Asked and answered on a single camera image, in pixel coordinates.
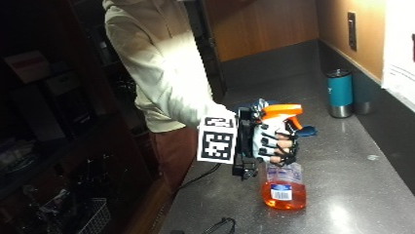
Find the orange spray bottle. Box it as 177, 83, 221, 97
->
258, 102, 309, 211

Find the white marker cube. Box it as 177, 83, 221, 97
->
196, 115, 238, 165

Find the teal steel tumbler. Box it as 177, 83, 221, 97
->
325, 68, 355, 119

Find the the person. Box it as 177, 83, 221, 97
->
101, 0, 237, 193

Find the white paper sheet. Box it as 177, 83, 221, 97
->
381, 0, 415, 113

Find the dark wooden shelf unit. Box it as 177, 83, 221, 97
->
0, 0, 175, 234

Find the black cable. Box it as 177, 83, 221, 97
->
179, 161, 224, 191

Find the black wall outlet plate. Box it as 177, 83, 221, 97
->
346, 11, 358, 52

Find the white wire basket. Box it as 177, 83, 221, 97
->
64, 197, 113, 234

